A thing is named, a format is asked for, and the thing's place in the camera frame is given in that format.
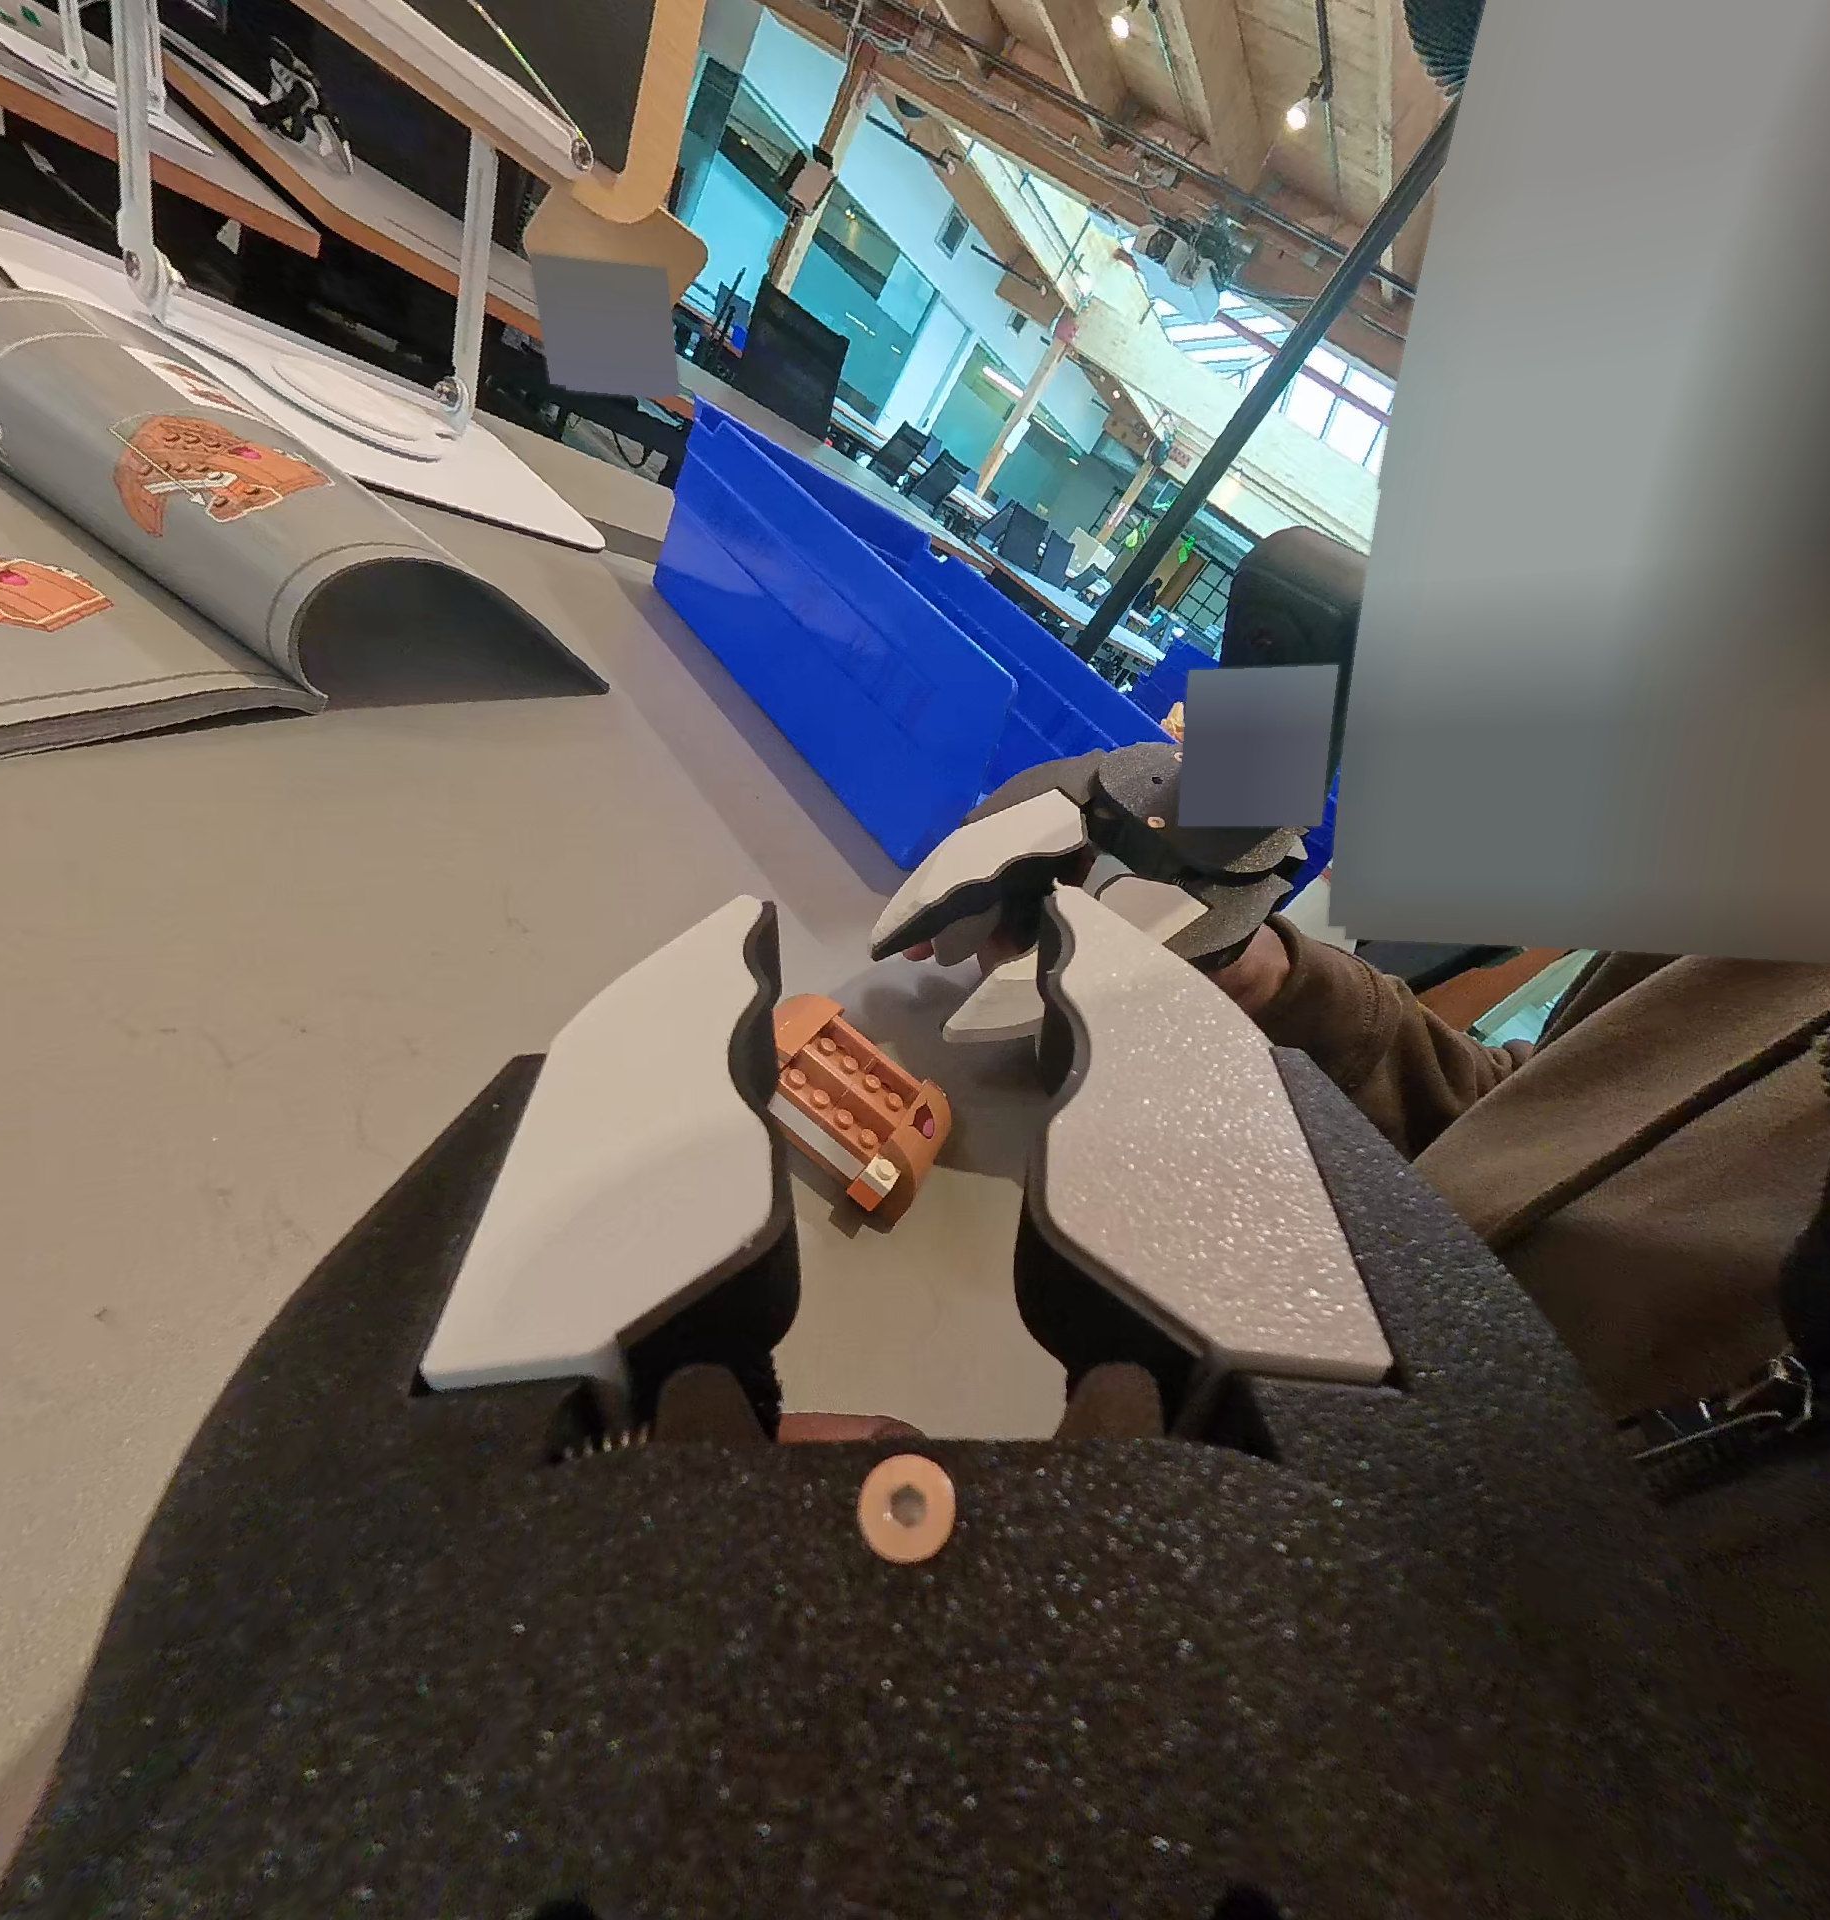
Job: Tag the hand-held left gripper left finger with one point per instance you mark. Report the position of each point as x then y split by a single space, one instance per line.
614 1184

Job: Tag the grey desk wooden edge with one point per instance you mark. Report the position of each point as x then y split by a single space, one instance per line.
330 211

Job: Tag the brown lego assembly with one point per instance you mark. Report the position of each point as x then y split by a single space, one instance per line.
854 1102

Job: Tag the stack of blue bins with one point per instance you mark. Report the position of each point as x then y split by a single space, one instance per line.
1312 870

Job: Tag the white ceiling projector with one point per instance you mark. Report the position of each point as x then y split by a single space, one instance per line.
1188 254

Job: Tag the black office chair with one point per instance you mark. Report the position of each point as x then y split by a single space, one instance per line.
793 360

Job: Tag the lego instruction booklet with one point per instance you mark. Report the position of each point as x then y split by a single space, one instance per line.
181 570

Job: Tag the person's right forearm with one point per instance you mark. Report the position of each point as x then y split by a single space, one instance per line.
1364 1034

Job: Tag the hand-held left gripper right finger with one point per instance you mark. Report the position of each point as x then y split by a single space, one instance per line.
1201 1184

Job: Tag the person's brown jacket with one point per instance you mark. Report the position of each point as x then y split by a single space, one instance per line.
1681 1170

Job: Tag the white lamp stand base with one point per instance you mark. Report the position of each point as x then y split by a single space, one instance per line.
405 434

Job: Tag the person's right hand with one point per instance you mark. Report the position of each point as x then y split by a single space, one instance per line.
999 939

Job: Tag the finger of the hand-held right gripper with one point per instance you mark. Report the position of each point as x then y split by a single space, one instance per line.
999 1009
975 870

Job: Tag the wooden chair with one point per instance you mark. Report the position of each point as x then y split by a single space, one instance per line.
614 232

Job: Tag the blue plastic bin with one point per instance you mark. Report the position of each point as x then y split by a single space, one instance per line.
824 645

